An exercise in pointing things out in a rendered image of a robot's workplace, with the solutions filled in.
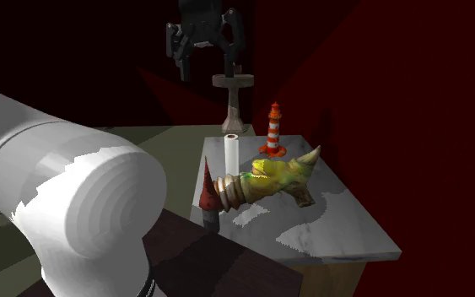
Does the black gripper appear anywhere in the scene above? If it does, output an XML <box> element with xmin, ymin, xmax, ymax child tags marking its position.
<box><xmin>165</xmin><ymin>0</ymin><xmax>247</xmax><ymax>83</ymax></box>

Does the orange white lighthouse figure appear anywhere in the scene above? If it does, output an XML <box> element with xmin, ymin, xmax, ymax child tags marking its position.
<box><xmin>258</xmin><ymin>101</ymin><xmax>289</xmax><ymax>159</ymax></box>

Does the white paper towel roll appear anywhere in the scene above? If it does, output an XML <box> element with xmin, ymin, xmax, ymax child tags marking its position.
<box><xmin>224</xmin><ymin>133</ymin><xmax>240</xmax><ymax>177</ymax></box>

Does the red cone hat gnome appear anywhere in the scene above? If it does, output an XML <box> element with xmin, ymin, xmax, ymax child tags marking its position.
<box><xmin>198</xmin><ymin>155</ymin><xmax>222</xmax><ymax>234</ymax></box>

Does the yellow green horned creature figure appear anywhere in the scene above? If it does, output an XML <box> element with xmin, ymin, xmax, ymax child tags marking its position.
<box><xmin>213</xmin><ymin>144</ymin><xmax>322</xmax><ymax>213</ymax></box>

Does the marble top wooden table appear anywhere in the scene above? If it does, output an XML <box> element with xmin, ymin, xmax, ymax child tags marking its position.
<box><xmin>190</xmin><ymin>134</ymin><xmax>403</xmax><ymax>297</ymax></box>

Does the brown pedestal stand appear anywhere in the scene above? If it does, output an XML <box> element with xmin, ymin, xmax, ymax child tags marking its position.
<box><xmin>212</xmin><ymin>73</ymin><xmax>256</xmax><ymax>134</ymax></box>

